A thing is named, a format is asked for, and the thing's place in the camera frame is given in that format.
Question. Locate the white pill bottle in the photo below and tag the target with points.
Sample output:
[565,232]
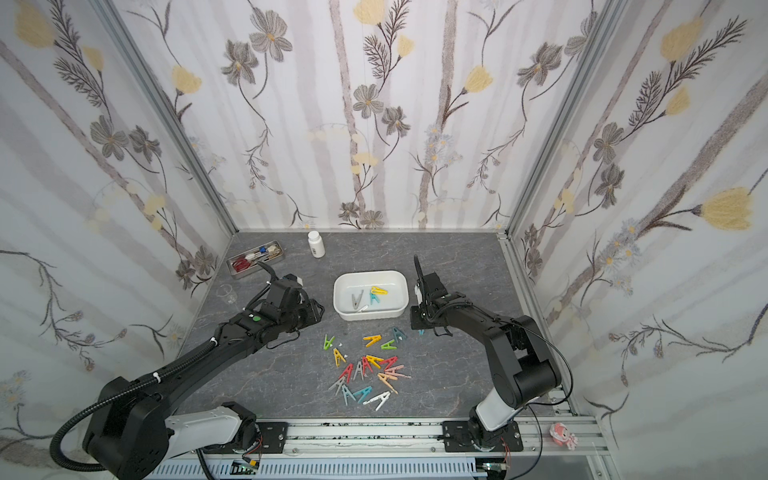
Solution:
[316,244]

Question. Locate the tan clothespin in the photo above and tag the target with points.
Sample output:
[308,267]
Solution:
[386,379]

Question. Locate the pink white small object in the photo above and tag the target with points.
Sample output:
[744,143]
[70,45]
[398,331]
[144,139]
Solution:
[562,436]

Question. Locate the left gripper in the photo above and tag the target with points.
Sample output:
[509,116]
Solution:
[314,311]

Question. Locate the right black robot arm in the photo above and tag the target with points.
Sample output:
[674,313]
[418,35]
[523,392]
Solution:
[523,364]

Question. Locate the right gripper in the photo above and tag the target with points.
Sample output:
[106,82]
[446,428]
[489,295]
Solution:
[429,291]

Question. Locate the white storage box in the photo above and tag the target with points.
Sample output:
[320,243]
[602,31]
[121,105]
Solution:
[391,305]

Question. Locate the red clothespin pile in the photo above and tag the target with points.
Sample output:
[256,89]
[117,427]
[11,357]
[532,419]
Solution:
[347,373]

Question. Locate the teal clothespin bottom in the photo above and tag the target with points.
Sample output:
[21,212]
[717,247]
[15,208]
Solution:
[361,395]

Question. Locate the white clothespin bottom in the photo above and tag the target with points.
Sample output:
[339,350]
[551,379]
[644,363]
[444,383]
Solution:
[379,400]

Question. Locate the dark teal clothespin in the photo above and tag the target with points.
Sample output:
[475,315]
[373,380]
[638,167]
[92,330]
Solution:
[398,335]

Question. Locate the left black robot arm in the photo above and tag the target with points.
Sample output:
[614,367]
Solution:
[127,431]

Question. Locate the metal tray with tools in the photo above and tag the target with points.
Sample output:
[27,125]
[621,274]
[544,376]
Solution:
[247,262]

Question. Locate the grey clothespin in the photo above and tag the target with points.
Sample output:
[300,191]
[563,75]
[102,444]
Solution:
[358,300]

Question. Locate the aluminium front rail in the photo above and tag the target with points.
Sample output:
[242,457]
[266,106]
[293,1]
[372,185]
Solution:
[403,448]

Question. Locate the clear glass cup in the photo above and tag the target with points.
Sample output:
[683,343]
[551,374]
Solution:
[227,293]

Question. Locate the pink clothespin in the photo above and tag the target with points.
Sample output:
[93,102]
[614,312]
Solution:
[396,372]

